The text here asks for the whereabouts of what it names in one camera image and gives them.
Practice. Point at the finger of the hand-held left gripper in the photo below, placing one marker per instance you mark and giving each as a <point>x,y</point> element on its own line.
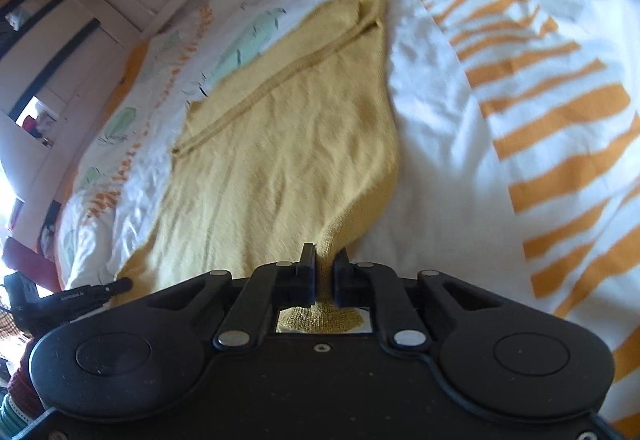
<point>119,287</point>

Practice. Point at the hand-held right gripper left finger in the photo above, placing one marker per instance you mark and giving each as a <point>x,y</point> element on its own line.
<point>307,280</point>

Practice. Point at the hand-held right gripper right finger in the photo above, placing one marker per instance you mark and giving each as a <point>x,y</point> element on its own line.
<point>344,280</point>

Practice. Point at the yellow knit sweater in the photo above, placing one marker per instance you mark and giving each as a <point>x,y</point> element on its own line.
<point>280,144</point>

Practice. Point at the red cloth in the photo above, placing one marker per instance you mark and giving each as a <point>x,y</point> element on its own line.
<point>25,255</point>

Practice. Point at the person's red knit clothing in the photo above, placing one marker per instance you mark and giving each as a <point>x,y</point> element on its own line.
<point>22,385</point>

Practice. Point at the leaf print duvet cover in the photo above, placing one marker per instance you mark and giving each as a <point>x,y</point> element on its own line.
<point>450,119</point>

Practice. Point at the white shelf unit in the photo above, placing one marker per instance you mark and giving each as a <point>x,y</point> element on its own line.
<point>37,84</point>

